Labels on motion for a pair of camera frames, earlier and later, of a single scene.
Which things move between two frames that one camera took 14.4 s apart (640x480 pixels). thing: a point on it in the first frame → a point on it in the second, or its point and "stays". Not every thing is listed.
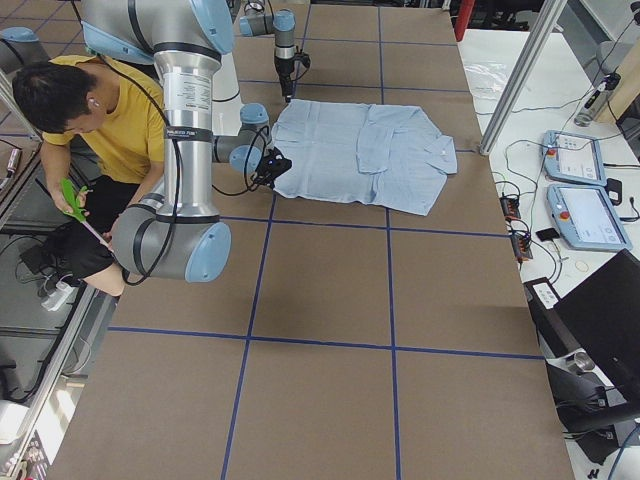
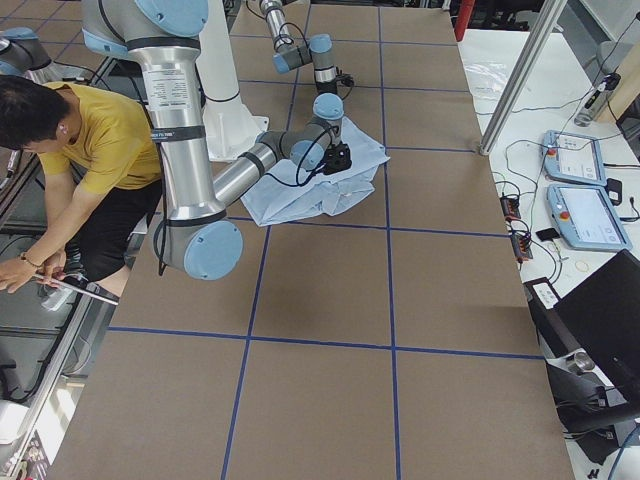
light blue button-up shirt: [383, 154] → [290, 195]
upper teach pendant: [573, 158] stays
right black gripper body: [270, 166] → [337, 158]
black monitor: [603, 317] stays
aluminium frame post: [550, 14] stays
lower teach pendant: [585, 218] stays
